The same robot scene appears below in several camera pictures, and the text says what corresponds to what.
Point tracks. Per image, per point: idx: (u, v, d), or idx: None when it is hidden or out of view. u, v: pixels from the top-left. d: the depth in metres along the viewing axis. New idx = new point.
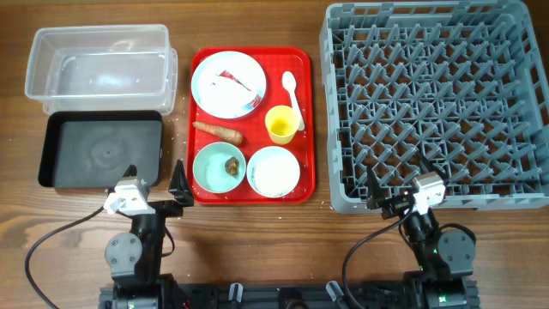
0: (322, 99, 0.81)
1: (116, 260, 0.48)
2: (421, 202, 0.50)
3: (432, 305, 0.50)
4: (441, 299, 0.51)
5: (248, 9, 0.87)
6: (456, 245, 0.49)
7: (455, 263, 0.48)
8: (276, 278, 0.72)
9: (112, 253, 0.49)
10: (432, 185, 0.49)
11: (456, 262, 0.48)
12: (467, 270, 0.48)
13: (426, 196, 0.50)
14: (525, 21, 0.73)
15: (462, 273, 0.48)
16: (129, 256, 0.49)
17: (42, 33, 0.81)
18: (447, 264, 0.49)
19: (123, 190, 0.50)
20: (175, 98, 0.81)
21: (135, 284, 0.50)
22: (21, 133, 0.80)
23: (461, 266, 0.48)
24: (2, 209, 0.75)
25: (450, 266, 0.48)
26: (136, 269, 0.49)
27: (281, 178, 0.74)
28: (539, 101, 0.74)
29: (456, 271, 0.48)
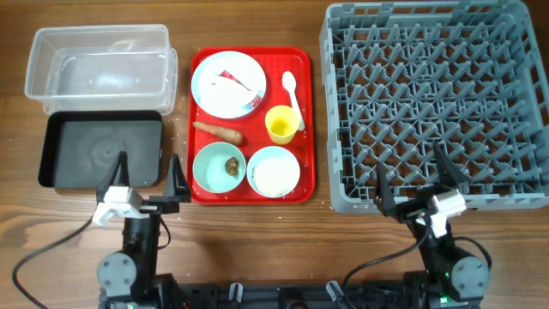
0: (322, 99, 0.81)
1: (109, 282, 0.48)
2: (440, 225, 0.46)
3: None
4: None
5: (248, 9, 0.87)
6: (472, 270, 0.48)
7: (467, 290, 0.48)
8: (277, 278, 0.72)
9: (105, 275, 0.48)
10: (450, 203, 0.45)
11: (468, 288, 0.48)
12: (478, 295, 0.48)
13: (444, 217, 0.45)
14: (525, 21, 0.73)
15: (472, 298, 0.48)
16: (123, 278, 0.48)
17: (42, 33, 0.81)
18: (459, 292, 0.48)
19: (112, 201, 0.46)
20: (174, 98, 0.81)
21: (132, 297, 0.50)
22: (21, 133, 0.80)
23: (472, 292, 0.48)
24: (2, 209, 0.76)
25: (461, 293, 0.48)
26: (132, 289, 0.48)
27: (281, 178, 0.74)
28: (539, 101, 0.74)
29: (467, 297, 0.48)
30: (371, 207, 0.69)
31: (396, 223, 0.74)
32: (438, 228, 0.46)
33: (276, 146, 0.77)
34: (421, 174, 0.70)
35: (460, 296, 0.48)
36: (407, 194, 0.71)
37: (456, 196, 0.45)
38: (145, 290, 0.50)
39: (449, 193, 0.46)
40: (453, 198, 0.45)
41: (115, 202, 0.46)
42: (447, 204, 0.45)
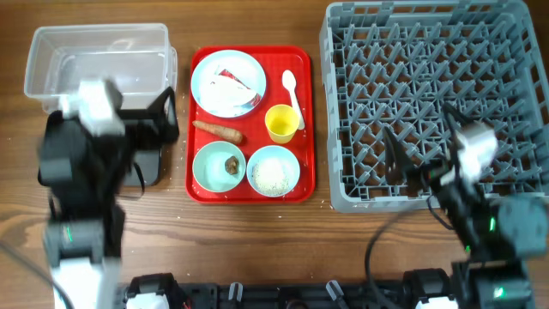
0: (322, 99, 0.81)
1: (48, 159, 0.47)
2: (468, 172, 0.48)
3: (483, 291, 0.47)
4: (496, 287, 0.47)
5: (247, 8, 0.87)
6: (526, 221, 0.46)
7: (522, 240, 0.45)
8: (277, 278, 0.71)
9: (45, 151, 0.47)
10: (473, 149, 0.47)
11: (523, 234, 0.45)
12: (537, 247, 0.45)
13: (476, 154, 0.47)
14: (525, 20, 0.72)
15: (532, 245, 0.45)
16: (59, 167, 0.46)
17: (42, 33, 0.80)
18: (514, 239, 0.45)
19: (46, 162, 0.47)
20: (174, 97, 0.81)
21: (79, 201, 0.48)
22: (21, 132, 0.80)
23: (527, 241, 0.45)
24: (2, 209, 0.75)
25: (516, 241, 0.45)
26: (75, 166, 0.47)
27: (281, 178, 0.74)
28: (539, 100, 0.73)
29: (524, 246, 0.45)
30: (371, 206, 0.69)
31: (396, 223, 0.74)
32: (467, 176, 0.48)
33: (277, 145, 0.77)
34: None
35: (515, 245, 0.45)
36: (407, 193, 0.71)
37: (479, 145, 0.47)
38: (98, 196, 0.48)
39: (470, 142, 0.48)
40: (475, 146, 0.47)
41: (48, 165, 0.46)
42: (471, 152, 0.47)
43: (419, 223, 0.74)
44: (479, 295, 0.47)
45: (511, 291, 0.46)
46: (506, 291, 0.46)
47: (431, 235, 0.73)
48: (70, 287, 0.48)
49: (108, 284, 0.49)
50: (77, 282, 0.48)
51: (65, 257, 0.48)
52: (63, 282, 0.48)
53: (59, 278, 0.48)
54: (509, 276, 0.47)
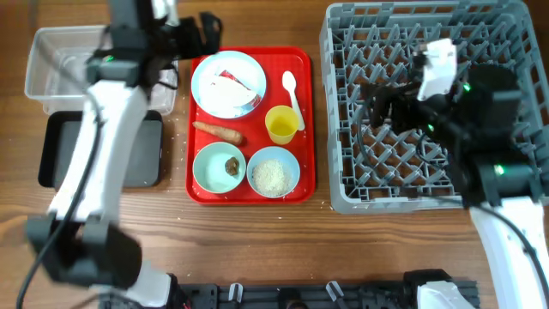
0: (322, 99, 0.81)
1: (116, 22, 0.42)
2: (437, 86, 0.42)
3: (486, 173, 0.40)
4: (497, 166, 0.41)
5: (247, 9, 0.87)
6: (489, 69, 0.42)
7: (487, 83, 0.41)
8: (277, 278, 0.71)
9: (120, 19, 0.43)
10: (438, 73, 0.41)
11: (496, 83, 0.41)
12: (514, 97, 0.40)
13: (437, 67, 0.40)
14: (525, 21, 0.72)
15: (503, 90, 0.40)
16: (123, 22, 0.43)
17: (42, 34, 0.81)
18: (499, 88, 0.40)
19: (115, 5, 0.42)
20: (174, 98, 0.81)
21: (127, 46, 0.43)
22: (21, 133, 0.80)
23: (507, 97, 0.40)
24: (3, 209, 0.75)
25: (510, 93, 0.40)
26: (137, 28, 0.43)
27: (281, 178, 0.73)
28: (540, 101, 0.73)
29: (505, 97, 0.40)
30: (371, 207, 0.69)
31: (396, 224, 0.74)
32: (436, 88, 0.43)
33: (277, 146, 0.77)
34: (421, 175, 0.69)
35: (512, 93, 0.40)
36: None
37: (443, 63, 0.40)
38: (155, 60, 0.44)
39: (436, 62, 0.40)
40: (440, 64, 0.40)
41: (116, 4, 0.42)
42: (436, 76, 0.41)
43: (419, 224, 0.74)
44: (479, 175, 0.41)
45: (514, 170, 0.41)
46: (508, 170, 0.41)
47: (431, 236, 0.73)
48: (101, 97, 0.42)
49: (118, 153, 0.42)
50: (109, 95, 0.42)
51: (103, 76, 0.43)
52: (95, 98, 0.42)
53: (95, 93, 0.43)
54: (508, 160, 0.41)
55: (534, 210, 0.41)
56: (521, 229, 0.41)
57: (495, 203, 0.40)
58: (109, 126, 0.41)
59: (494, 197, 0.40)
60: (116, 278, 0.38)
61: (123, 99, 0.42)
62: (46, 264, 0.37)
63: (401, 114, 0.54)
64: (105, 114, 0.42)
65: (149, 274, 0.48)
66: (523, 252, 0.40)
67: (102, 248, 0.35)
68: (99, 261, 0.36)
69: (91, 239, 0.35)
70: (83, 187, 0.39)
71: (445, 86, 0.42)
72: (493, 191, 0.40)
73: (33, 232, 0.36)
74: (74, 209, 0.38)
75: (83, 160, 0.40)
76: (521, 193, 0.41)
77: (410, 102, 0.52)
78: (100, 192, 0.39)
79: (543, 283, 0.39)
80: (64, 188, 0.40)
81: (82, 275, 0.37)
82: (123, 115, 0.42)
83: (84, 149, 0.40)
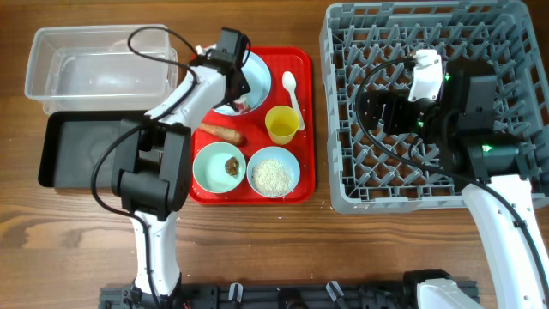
0: (322, 99, 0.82)
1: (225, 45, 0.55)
2: (426, 88, 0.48)
3: (474, 154, 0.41)
4: (485, 147, 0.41)
5: (248, 9, 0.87)
6: (468, 61, 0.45)
7: (466, 68, 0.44)
8: (277, 279, 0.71)
9: (226, 44, 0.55)
10: (428, 72, 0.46)
11: (471, 69, 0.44)
12: (491, 80, 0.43)
13: (425, 71, 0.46)
14: (525, 21, 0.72)
15: (483, 75, 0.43)
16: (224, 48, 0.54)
17: (42, 33, 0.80)
18: (469, 70, 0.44)
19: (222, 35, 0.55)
20: None
21: (220, 63, 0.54)
22: (21, 133, 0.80)
23: (485, 78, 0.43)
24: (3, 209, 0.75)
25: (488, 75, 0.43)
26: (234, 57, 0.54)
27: (281, 178, 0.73)
28: (540, 101, 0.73)
29: (479, 78, 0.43)
30: (371, 207, 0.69)
31: (396, 223, 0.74)
32: (425, 91, 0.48)
33: (277, 145, 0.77)
34: (421, 175, 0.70)
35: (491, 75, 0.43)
36: (407, 194, 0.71)
37: (431, 64, 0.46)
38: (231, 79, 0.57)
39: (425, 62, 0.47)
40: (430, 64, 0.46)
41: (225, 34, 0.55)
42: (425, 76, 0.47)
43: (419, 224, 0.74)
44: (467, 154, 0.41)
45: (501, 150, 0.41)
46: (496, 148, 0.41)
47: (431, 236, 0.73)
48: (198, 73, 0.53)
49: (201, 106, 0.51)
50: (203, 71, 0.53)
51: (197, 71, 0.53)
52: (196, 72, 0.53)
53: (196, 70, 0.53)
54: (497, 141, 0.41)
55: (521, 185, 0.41)
56: (511, 203, 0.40)
57: (483, 179, 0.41)
58: (202, 87, 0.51)
59: (480, 168, 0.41)
60: (171, 195, 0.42)
61: (214, 76, 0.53)
62: (121, 150, 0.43)
63: (395, 116, 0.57)
64: (202, 79, 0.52)
65: (171, 245, 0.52)
66: (514, 227, 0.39)
67: (176, 153, 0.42)
68: (168, 167, 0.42)
69: (170, 140, 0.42)
70: (175, 106, 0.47)
71: (433, 90, 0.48)
72: (481, 167, 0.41)
73: (126, 124, 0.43)
74: (164, 119, 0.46)
75: (177, 96, 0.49)
76: (509, 171, 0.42)
77: (402, 102, 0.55)
78: (184, 115, 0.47)
79: (536, 257, 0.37)
80: (162, 105, 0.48)
81: (143, 181, 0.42)
82: (210, 85, 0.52)
83: (178, 92, 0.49)
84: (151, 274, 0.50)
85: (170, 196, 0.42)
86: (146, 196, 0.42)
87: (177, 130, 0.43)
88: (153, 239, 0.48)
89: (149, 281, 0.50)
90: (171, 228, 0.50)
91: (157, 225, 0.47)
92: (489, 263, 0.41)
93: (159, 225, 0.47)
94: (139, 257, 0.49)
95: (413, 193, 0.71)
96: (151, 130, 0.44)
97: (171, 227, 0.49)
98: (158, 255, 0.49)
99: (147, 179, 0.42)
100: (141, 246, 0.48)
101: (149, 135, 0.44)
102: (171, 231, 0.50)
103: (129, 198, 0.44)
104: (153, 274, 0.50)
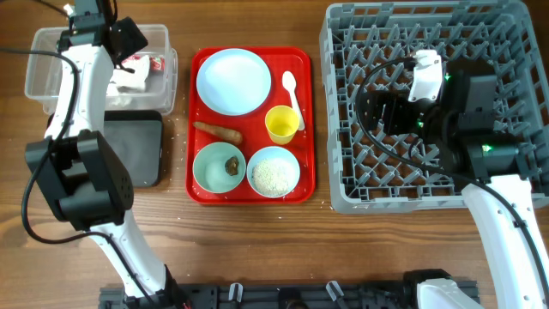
0: (322, 99, 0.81)
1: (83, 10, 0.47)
2: (426, 88, 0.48)
3: (474, 155, 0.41)
4: (484, 147, 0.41)
5: (248, 9, 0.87)
6: (468, 61, 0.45)
7: (466, 67, 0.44)
8: (277, 279, 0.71)
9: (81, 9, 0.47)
10: (428, 72, 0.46)
11: (470, 68, 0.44)
12: (491, 80, 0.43)
13: (425, 71, 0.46)
14: (525, 21, 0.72)
15: (483, 75, 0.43)
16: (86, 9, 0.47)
17: (43, 33, 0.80)
18: (467, 69, 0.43)
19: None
20: (174, 98, 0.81)
21: (90, 25, 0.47)
22: (21, 133, 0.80)
23: (484, 78, 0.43)
24: (3, 209, 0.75)
25: (486, 75, 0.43)
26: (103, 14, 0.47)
27: (281, 177, 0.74)
28: (540, 101, 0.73)
29: (479, 79, 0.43)
30: (371, 207, 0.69)
31: (396, 223, 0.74)
32: (425, 91, 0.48)
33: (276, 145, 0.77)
34: (421, 175, 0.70)
35: (489, 75, 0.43)
36: (408, 194, 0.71)
37: (431, 64, 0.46)
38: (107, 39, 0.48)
39: (425, 62, 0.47)
40: (429, 63, 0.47)
41: None
42: (425, 76, 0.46)
43: (419, 224, 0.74)
44: (467, 155, 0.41)
45: (500, 151, 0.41)
46: (496, 148, 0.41)
47: (431, 236, 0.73)
48: (68, 56, 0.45)
49: (97, 93, 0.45)
50: (78, 52, 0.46)
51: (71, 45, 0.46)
52: (69, 57, 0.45)
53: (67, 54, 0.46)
54: (497, 141, 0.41)
55: (521, 184, 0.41)
56: (511, 203, 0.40)
57: (483, 179, 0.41)
58: (85, 75, 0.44)
59: (480, 167, 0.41)
60: (113, 196, 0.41)
61: (93, 55, 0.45)
62: (45, 184, 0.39)
63: (395, 116, 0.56)
64: (80, 65, 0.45)
65: (142, 240, 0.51)
66: (514, 227, 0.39)
67: (95, 160, 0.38)
68: (99, 178, 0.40)
69: (83, 152, 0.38)
70: (70, 114, 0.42)
71: (433, 90, 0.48)
72: (481, 167, 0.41)
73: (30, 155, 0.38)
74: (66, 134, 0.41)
75: (66, 96, 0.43)
76: (509, 171, 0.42)
77: (402, 103, 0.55)
78: (86, 118, 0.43)
79: (536, 258, 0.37)
80: (56, 116, 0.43)
81: (83, 199, 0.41)
82: (93, 66, 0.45)
83: (66, 94, 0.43)
84: (136, 276, 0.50)
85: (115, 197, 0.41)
86: (92, 210, 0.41)
87: (88, 136, 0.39)
88: (120, 245, 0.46)
89: (138, 284, 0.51)
90: (133, 229, 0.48)
91: (117, 228, 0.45)
92: (490, 263, 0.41)
93: (119, 229, 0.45)
94: (117, 266, 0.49)
95: (413, 193, 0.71)
96: (60, 150, 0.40)
97: (132, 227, 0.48)
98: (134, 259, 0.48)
99: (87, 194, 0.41)
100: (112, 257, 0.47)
101: (59, 154, 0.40)
102: (135, 229, 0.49)
103: (77, 220, 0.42)
104: (139, 276, 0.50)
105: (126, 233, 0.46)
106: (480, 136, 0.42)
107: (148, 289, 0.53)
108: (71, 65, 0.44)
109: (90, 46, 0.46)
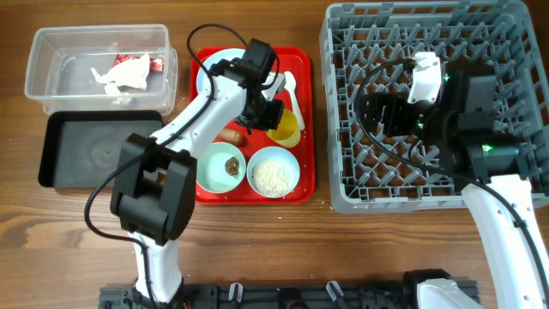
0: (322, 99, 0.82)
1: (250, 58, 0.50)
2: (425, 91, 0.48)
3: (474, 155, 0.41)
4: (485, 148, 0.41)
5: (247, 9, 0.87)
6: (469, 62, 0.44)
7: (465, 69, 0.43)
8: (277, 279, 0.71)
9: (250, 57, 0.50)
10: (428, 74, 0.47)
11: (468, 69, 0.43)
12: (490, 80, 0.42)
13: (423, 74, 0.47)
14: (525, 21, 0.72)
15: (481, 75, 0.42)
16: (250, 59, 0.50)
17: (42, 33, 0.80)
18: (466, 70, 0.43)
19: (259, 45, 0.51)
20: (174, 98, 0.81)
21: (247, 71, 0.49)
22: (21, 133, 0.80)
23: (482, 78, 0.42)
24: (3, 209, 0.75)
25: (485, 75, 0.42)
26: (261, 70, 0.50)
27: (281, 178, 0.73)
28: (540, 101, 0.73)
29: (477, 79, 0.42)
30: (371, 207, 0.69)
31: (396, 223, 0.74)
32: (425, 93, 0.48)
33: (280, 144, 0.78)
34: (421, 175, 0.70)
35: (487, 76, 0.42)
36: (407, 194, 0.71)
37: (431, 66, 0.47)
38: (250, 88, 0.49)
39: (424, 63, 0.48)
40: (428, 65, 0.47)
41: (254, 46, 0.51)
42: (423, 78, 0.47)
43: (419, 224, 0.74)
44: (467, 154, 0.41)
45: (501, 150, 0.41)
46: (496, 148, 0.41)
47: (431, 236, 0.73)
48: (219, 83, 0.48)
49: (215, 125, 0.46)
50: (223, 85, 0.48)
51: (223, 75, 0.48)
52: (218, 82, 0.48)
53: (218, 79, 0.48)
54: (497, 142, 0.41)
55: (521, 184, 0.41)
56: (511, 203, 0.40)
57: (483, 179, 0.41)
58: (218, 103, 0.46)
59: (481, 170, 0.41)
60: (168, 225, 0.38)
61: (236, 88, 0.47)
62: (123, 176, 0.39)
63: (395, 117, 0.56)
64: (219, 94, 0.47)
65: (173, 259, 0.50)
66: (514, 227, 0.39)
67: (178, 184, 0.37)
68: (167, 202, 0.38)
69: (172, 172, 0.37)
70: (184, 130, 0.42)
71: (432, 92, 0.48)
72: (481, 167, 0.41)
73: (130, 147, 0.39)
74: (170, 143, 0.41)
75: (189, 114, 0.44)
76: (509, 171, 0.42)
77: (401, 104, 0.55)
78: (193, 141, 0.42)
79: (537, 259, 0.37)
80: (171, 124, 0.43)
81: (142, 209, 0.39)
82: (227, 100, 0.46)
83: (190, 112, 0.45)
84: (150, 284, 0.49)
85: (170, 227, 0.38)
86: (145, 223, 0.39)
87: (185, 160, 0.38)
88: (152, 257, 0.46)
89: (148, 290, 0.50)
90: (171, 248, 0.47)
91: (155, 248, 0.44)
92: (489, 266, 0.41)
93: (158, 247, 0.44)
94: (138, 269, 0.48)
95: (413, 193, 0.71)
96: (155, 154, 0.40)
97: (171, 247, 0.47)
98: (157, 270, 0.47)
99: (146, 206, 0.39)
100: (140, 261, 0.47)
101: (153, 158, 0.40)
102: (173, 245, 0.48)
103: (129, 220, 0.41)
104: (153, 284, 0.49)
105: (161, 253, 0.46)
106: (481, 136, 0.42)
107: (155, 298, 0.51)
108: (210, 91, 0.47)
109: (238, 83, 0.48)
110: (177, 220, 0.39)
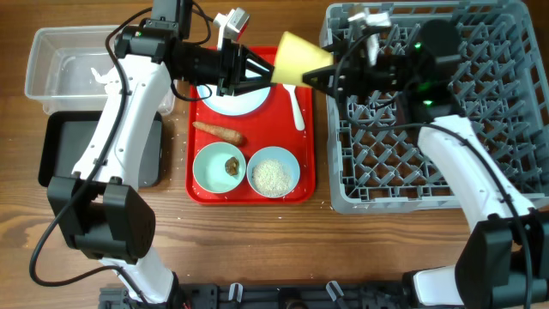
0: (322, 99, 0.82)
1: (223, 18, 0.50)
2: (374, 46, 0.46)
3: (419, 114, 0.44)
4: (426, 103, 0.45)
5: (248, 9, 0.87)
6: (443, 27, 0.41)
7: (438, 45, 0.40)
8: (276, 279, 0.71)
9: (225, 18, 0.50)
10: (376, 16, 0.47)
11: (437, 46, 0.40)
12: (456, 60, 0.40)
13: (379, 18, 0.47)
14: (525, 21, 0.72)
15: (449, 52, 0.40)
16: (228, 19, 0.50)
17: (43, 33, 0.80)
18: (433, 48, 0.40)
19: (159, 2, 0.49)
20: (174, 98, 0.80)
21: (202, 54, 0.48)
22: (21, 133, 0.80)
23: (447, 57, 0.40)
24: (3, 209, 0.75)
25: (449, 56, 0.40)
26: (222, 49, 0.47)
27: (281, 178, 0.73)
28: (540, 101, 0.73)
29: (443, 58, 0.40)
30: (371, 207, 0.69)
31: (396, 223, 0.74)
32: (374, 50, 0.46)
33: (272, 123, 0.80)
34: (421, 175, 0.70)
35: (452, 57, 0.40)
36: (407, 194, 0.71)
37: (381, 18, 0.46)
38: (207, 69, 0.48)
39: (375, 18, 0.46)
40: (376, 22, 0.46)
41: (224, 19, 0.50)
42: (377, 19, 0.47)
43: (419, 224, 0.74)
44: (414, 109, 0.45)
45: (440, 110, 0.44)
46: (435, 105, 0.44)
47: (430, 236, 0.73)
48: (127, 69, 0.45)
49: (143, 120, 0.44)
50: (135, 67, 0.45)
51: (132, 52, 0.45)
52: (123, 68, 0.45)
53: (125, 65, 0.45)
54: (442, 97, 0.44)
55: (462, 122, 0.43)
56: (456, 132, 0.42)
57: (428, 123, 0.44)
58: (135, 98, 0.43)
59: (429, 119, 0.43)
60: (130, 246, 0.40)
61: (149, 74, 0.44)
62: (63, 221, 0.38)
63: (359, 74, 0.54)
64: (131, 86, 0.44)
65: (156, 262, 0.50)
66: (461, 148, 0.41)
67: (120, 214, 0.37)
68: (118, 229, 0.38)
69: (108, 207, 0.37)
70: (105, 153, 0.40)
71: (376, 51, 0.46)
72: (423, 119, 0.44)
73: (56, 193, 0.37)
74: (96, 173, 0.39)
75: (107, 126, 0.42)
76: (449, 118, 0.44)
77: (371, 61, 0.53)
78: (121, 160, 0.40)
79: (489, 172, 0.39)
80: (91, 145, 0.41)
81: (99, 240, 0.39)
82: (147, 88, 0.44)
83: (109, 118, 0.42)
84: (142, 292, 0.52)
85: (132, 247, 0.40)
86: (107, 251, 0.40)
87: (117, 190, 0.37)
88: (131, 274, 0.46)
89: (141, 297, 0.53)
90: (147, 260, 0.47)
91: (129, 266, 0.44)
92: (456, 197, 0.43)
93: (131, 265, 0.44)
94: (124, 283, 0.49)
95: (413, 193, 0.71)
96: (87, 190, 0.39)
97: (147, 260, 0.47)
98: (142, 282, 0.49)
99: (100, 237, 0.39)
100: (123, 278, 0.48)
101: (86, 194, 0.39)
102: (149, 256, 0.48)
103: (89, 251, 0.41)
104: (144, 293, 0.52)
105: (139, 269, 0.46)
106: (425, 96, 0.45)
107: (148, 299, 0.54)
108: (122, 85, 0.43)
109: (150, 60, 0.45)
110: (138, 239, 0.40)
